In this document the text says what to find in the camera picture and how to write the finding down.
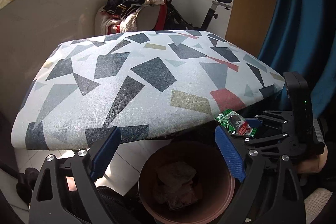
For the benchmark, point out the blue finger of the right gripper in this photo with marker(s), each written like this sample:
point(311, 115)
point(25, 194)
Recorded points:
point(257, 139)
point(272, 119)

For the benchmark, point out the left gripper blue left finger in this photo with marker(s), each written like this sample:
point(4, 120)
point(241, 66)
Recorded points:
point(65, 190)

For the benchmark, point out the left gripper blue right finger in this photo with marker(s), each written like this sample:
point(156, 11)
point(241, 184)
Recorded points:
point(269, 190)

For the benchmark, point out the green red snack wrapper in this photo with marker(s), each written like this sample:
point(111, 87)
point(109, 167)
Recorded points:
point(235, 124)

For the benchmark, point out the brown round trash bin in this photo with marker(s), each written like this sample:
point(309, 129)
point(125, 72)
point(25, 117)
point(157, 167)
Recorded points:
point(186, 185)

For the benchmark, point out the person right hand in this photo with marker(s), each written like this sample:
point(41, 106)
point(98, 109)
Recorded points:
point(313, 165)

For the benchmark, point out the black slipper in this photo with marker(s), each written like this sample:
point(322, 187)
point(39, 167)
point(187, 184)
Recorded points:
point(26, 184)

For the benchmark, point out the blue curtain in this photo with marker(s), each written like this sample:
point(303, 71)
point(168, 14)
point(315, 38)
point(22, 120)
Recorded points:
point(301, 38)

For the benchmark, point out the geometric patterned tablecloth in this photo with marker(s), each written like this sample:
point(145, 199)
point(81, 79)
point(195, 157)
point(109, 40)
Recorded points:
point(149, 84)

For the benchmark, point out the pile of clothes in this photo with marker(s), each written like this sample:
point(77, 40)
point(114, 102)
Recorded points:
point(134, 3)

